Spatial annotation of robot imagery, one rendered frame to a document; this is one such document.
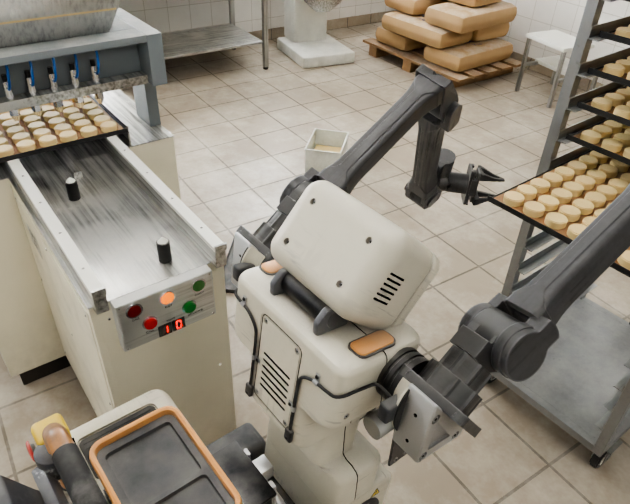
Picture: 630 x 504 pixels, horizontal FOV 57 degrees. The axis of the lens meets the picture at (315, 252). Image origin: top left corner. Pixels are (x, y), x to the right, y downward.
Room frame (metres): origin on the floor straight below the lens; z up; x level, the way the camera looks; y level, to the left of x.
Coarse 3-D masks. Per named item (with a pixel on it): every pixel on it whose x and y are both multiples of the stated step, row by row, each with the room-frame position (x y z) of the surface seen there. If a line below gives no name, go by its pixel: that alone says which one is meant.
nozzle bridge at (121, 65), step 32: (128, 32) 1.79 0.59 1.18; (160, 32) 1.80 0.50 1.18; (0, 64) 1.52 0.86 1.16; (32, 64) 1.65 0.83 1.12; (64, 64) 1.70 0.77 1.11; (96, 64) 1.76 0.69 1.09; (128, 64) 1.82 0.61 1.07; (160, 64) 1.79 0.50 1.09; (0, 96) 1.58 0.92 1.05; (32, 96) 1.59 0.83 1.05; (64, 96) 1.64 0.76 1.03
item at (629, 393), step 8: (624, 392) 1.13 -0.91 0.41; (624, 400) 1.12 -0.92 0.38; (616, 408) 1.13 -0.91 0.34; (624, 408) 1.11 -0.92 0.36; (616, 416) 1.12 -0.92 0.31; (624, 416) 1.13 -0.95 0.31; (608, 424) 1.13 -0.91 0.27; (616, 424) 1.11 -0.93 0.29; (608, 432) 1.12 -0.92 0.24; (600, 440) 1.13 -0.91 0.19; (608, 440) 1.11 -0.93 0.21; (600, 448) 1.12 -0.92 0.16; (600, 456) 1.11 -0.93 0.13
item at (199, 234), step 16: (112, 144) 1.61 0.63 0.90; (128, 160) 1.51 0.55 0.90; (144, 176) 1.41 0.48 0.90; (160, 192) 1.33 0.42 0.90; (176, 208) 1.26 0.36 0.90; (176, 224) 1.26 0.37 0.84; (192, 224) 1.19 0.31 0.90; (192, 240) 1.19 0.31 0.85; (208, 240) 1.12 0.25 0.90; (208, 256) 1.12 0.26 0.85; (224, 256) 1.10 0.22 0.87
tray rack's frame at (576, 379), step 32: (576, 320) 1.72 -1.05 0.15; (608, 320) 1.72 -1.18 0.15; (576, 352) 1.54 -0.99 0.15; (608, 352) 1.55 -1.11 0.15; (512, 384) 1.37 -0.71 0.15; (544, 384) 1.38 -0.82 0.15; (576, 384) 1.38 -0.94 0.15; (608, 384) 1.39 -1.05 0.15; (576, 416) 1.24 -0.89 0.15; (608, 448) 1.14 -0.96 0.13
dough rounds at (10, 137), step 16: (32, 112) 1.76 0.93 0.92; (48, 112) 1.77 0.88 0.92; (64, 112) 1.78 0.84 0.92; (80, 112) 1.82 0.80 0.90; (96, 112) 1.78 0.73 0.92; (0, 128) 1.68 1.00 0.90; (16, 128) 1.64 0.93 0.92; (32, 128) 1.65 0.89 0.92; (48, 128) 1.69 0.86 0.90; (64, 128) 1.65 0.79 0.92; (80, 128) 1.68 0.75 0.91; (96, 128) 1.67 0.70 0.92; (112, 128) 1.68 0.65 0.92; (0, 144) 1.53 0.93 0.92; (16, 144) 1.54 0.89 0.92; (32, 144) 1.54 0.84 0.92; (48, 144) 1.56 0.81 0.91
